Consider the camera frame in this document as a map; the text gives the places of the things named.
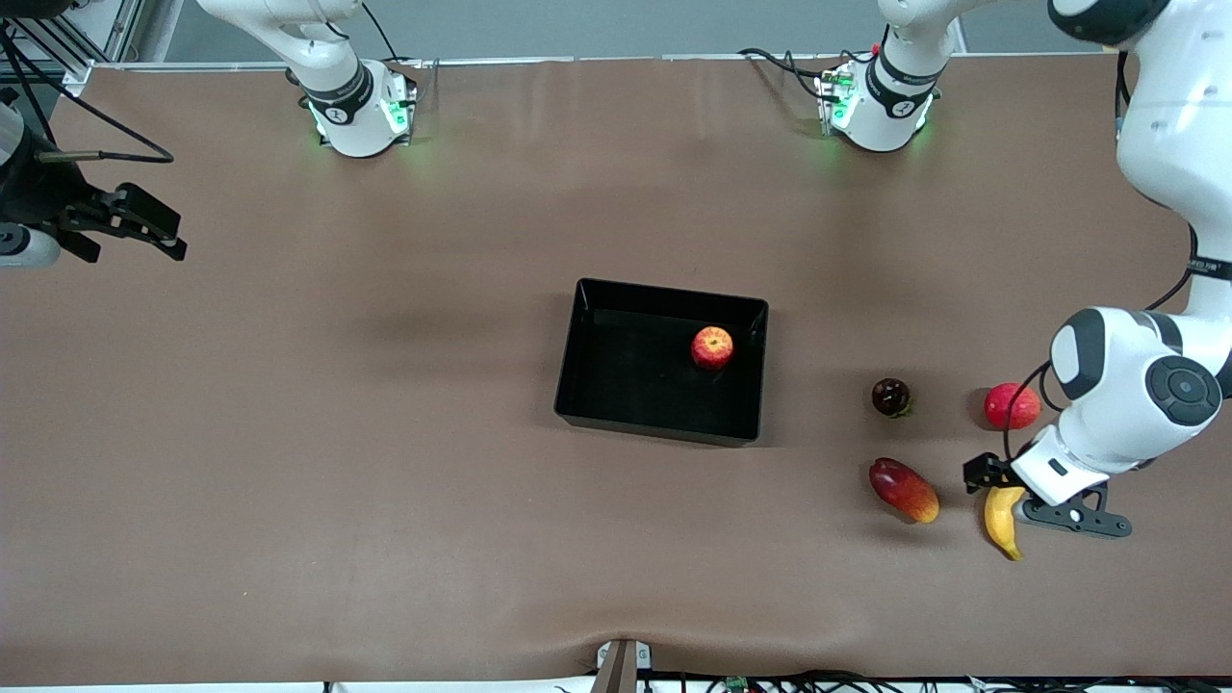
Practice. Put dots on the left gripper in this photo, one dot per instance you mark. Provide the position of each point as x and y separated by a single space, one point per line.
984 471

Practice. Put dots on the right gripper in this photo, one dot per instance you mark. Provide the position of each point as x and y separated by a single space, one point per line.
40 197

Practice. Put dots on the yellow banana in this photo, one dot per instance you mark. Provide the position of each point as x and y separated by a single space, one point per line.
1003 525

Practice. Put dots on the red yellow apple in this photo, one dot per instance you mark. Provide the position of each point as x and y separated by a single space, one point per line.
712 348

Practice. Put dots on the black plastic box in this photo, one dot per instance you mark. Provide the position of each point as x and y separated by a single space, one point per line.
635 375

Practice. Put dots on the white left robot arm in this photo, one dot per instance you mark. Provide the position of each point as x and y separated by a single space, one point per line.
1136 385

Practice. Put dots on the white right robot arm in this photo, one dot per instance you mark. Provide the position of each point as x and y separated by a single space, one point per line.
337 91

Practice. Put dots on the round red peach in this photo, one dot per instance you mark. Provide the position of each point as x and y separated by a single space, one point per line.
1011 409

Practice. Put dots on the red orange mango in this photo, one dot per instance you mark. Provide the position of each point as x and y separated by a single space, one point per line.
903 489

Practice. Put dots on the dark purple mangosteen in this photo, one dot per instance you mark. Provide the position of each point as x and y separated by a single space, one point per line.
890 397

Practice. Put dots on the brown table mat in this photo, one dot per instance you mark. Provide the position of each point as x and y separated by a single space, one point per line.
616 539

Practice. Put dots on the aluminium frame profile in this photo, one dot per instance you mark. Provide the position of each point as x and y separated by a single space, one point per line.
96 43

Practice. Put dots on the metal table clamp bracket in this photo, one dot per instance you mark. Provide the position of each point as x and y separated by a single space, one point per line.
621 666

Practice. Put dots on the metal table edge rail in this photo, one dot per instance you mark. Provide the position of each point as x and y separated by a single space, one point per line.
626 59

